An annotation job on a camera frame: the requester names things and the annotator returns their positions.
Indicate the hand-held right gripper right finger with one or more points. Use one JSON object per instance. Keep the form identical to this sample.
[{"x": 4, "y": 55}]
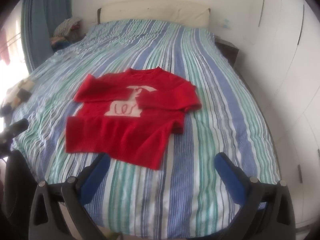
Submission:
[{"x": 228, "y": 175}]

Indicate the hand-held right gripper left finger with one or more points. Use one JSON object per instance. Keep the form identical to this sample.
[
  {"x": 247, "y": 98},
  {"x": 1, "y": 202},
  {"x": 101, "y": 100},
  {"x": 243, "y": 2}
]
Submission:
[{"x": 96, "y": 173}]

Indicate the red knit sweater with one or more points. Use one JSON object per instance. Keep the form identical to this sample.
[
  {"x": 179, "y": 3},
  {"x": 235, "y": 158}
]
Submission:
[{"x": 125, "y": 127}]

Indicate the pile of clothes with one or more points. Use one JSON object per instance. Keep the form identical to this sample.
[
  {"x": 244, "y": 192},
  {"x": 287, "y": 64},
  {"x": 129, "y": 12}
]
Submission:
[{"x": 67, "y": 31}]

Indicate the patterned cushion with black items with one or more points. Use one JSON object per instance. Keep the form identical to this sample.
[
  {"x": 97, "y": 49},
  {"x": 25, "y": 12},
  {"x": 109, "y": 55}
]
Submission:
[{"x": 21, "y": 88}]

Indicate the striped bed cover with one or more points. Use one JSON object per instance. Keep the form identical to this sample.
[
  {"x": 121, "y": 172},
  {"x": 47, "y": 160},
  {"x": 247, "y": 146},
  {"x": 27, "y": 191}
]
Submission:
[{"x": 205, "y": 135}]

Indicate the blue curtain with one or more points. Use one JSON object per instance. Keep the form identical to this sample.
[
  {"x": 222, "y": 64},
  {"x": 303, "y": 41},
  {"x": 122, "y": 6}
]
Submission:
[{"x": 41, "y": 25}]

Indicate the dark wooden nightstand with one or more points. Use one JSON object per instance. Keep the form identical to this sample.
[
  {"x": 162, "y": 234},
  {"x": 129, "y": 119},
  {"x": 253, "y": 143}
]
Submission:
[{"x": 228, "y": 51}]

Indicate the white wardrobe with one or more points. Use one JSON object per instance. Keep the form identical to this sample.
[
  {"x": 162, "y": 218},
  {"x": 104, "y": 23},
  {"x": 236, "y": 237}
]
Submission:
[{"x": 282, "y": 62}]

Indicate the cream padded headboard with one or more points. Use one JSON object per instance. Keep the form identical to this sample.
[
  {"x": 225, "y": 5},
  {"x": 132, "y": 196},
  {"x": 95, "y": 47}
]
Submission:
[{"x": 155, "y": 11}]

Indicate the wall socket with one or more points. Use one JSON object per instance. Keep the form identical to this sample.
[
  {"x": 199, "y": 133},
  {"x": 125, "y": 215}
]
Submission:
[{"x": 226, "y": 23}]

